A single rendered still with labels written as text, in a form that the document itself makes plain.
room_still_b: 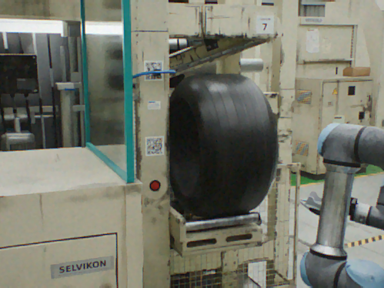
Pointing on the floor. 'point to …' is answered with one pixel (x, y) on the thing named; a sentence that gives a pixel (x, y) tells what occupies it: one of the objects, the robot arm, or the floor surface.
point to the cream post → (150, 243)
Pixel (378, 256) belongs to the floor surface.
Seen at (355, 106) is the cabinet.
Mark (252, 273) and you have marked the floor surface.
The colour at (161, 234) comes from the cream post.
